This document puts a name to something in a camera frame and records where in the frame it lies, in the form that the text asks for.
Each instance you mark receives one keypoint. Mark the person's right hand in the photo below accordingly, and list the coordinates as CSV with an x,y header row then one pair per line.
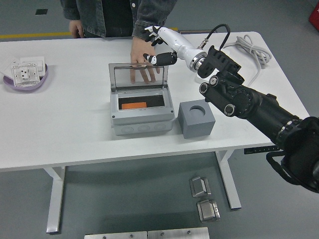
x,y
76,28

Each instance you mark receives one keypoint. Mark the person's left hand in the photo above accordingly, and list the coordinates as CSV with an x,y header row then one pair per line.
x,y
137,49

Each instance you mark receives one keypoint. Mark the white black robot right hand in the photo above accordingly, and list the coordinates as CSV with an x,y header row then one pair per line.
x,y
178,42

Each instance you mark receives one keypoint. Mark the smoky transparent box lid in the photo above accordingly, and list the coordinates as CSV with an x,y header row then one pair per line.
x,y
122,74

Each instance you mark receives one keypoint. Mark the orange cylinder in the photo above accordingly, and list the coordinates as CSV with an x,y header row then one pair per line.
x,y
133,105

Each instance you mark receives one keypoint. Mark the grey plastic junction box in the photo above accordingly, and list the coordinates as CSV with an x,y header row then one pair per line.
x,y
142,119

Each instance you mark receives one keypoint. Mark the person's left forearm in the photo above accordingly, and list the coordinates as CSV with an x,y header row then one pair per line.
x,y
142,27

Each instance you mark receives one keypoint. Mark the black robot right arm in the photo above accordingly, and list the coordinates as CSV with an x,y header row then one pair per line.
x,y
249,102

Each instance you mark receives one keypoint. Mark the person's right forearm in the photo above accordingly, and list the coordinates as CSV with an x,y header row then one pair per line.
x,y
69,10

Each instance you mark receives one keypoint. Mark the grey cube with round hole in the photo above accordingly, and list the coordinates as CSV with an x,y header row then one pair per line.
x,y
197,129

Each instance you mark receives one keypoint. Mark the brown floor plate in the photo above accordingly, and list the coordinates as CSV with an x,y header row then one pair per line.
x,y
194,32

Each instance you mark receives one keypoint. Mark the black floor cover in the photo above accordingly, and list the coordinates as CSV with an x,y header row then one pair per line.
x,y
41,12

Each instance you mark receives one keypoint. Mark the person's torso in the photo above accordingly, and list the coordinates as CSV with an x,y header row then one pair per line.
x,y
112,15

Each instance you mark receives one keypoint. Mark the white power strip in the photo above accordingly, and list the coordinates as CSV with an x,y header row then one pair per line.
x,y
197,79

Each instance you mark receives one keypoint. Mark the small white printed card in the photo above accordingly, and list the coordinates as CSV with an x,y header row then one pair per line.
x,y
10,63

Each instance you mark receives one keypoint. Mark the purple bowl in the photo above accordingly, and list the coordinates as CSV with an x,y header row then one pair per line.
x,y
25,89

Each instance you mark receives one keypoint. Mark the black table control panel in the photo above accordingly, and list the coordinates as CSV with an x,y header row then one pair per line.
x,y
259,150

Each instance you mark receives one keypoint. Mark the red object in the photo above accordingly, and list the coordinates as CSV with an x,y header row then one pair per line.
x,y
314,15

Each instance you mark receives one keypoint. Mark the white right table leg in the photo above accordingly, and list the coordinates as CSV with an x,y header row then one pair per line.
x,y
231,189

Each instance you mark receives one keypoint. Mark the white table leg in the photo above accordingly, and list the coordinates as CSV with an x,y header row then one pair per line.
x,y
231,189
56,199

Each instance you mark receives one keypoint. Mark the white left table leg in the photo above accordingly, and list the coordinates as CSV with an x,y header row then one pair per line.
x,y
56,199

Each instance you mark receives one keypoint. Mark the flat metal plate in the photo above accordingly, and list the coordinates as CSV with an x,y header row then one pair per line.
x,y
114,235

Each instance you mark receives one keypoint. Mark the plain white switch plate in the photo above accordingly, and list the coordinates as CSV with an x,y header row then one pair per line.
x,y
32,59

